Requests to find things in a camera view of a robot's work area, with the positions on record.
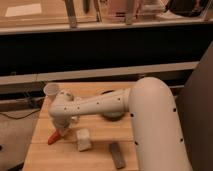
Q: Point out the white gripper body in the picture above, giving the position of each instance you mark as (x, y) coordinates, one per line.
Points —
(62, 126)

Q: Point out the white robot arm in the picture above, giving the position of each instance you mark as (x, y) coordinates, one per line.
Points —
(156, 125)

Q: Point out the white sponge block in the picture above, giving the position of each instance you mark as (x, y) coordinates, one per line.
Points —
(83, 140)

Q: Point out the white paper cup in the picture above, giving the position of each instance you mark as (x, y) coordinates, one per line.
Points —
(51, 90)

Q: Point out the grey rectangular bar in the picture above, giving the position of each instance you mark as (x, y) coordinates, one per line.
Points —
(117, 155)

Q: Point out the dark chair back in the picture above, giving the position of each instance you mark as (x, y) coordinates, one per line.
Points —
(195, 107)

